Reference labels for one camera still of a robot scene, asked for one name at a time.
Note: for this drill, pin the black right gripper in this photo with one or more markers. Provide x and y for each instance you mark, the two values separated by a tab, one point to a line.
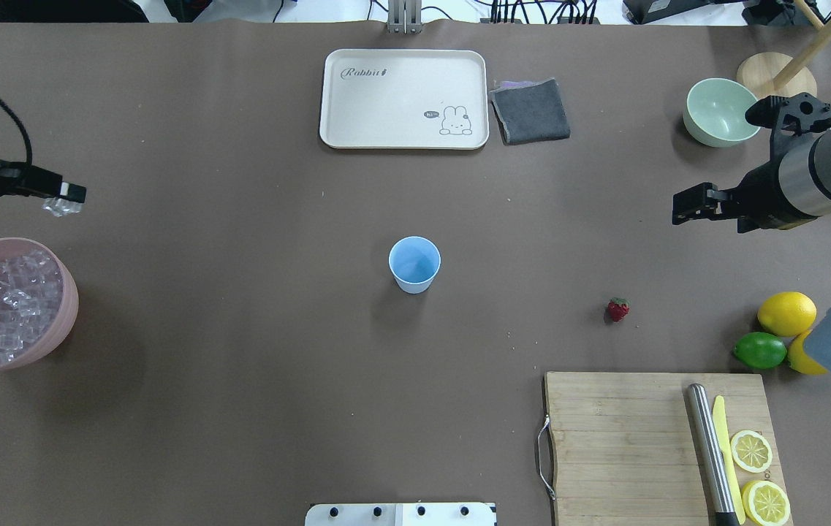
761	191

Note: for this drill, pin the clear ice cube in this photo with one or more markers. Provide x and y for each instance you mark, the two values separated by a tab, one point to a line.
60	207

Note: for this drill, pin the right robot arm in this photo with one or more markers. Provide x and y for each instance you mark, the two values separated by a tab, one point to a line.
818	343

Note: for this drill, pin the wooden cup tree stand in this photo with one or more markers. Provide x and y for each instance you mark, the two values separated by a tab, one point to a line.
768	73

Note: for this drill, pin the pile of ice cubes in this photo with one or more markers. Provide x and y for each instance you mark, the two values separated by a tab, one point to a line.
30	297

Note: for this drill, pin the light blue cup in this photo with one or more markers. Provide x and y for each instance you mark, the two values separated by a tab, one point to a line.
414	262

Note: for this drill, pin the mint green bowl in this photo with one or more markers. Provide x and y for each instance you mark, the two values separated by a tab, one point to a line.
714	113

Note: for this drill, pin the pink bowl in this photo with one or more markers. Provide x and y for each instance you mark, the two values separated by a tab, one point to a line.
64	321

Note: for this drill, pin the red strawberry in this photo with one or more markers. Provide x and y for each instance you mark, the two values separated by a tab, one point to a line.
617	309

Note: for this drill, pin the yellow lemon rear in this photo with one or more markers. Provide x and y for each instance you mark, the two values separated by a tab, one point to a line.
787	314

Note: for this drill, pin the yellow lemon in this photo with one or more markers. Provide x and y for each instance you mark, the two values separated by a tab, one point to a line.
799	360
787	314

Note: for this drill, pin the green lime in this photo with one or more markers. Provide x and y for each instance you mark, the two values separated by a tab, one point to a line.
760	350

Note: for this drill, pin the yellow lemon front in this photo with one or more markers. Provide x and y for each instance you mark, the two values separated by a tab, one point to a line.
799	360

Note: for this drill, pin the grey folded cloth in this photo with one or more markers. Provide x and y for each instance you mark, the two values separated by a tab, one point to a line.
530	111

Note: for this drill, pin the lemon slice left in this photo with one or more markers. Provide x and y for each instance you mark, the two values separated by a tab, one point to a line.
751	451

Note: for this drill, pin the lemon slice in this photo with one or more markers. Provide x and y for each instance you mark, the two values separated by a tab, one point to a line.
751	451
765	503

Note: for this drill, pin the wooden cutting board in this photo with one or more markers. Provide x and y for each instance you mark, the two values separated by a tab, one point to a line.
622	444

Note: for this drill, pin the beige rabbit tray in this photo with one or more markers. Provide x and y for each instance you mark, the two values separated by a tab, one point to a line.
404	99

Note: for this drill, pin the lemon slice right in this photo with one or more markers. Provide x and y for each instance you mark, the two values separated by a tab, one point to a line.
765	503

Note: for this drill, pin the black handled metal muddler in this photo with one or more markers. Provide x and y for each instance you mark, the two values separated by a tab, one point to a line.
715	471

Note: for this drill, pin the aluminium frame post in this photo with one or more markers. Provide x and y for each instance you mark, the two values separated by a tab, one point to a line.
404	16

